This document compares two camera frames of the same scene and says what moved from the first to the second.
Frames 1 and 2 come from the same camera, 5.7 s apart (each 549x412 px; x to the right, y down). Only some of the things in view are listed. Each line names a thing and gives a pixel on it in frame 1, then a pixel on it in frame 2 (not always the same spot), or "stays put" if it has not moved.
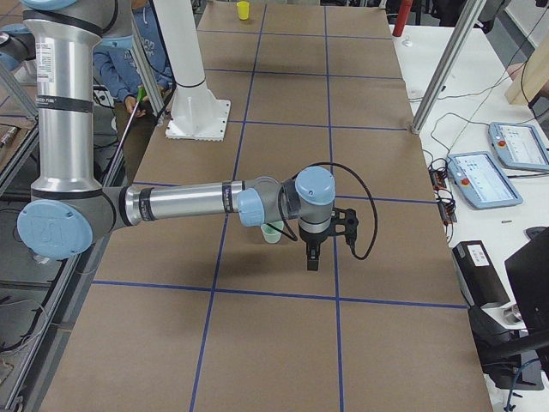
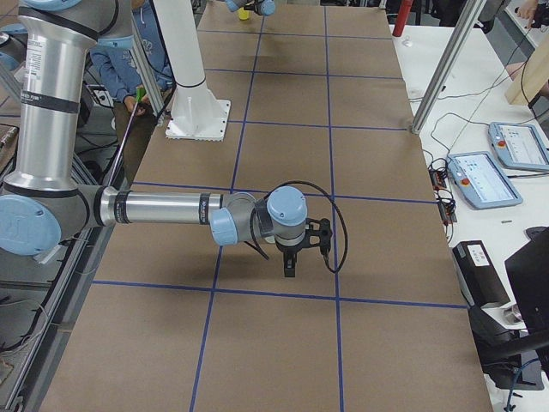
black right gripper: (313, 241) -> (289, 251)
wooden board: (530, 77) stays put
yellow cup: (244, 9) stays put
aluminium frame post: (448, 66) stays put
